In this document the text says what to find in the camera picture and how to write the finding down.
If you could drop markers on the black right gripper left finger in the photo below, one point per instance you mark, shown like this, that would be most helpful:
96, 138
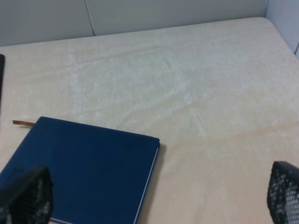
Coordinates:
29, 199

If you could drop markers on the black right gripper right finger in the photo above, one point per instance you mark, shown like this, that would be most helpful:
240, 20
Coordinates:
283, 193

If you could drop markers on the dark blue notebook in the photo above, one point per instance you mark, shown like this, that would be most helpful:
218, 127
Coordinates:
100, 175

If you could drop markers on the black razer mouse pad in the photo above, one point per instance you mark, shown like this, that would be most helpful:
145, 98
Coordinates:
2, 66

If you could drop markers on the brown ribbon bookmark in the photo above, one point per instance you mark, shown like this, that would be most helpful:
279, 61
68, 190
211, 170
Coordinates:
23, 123

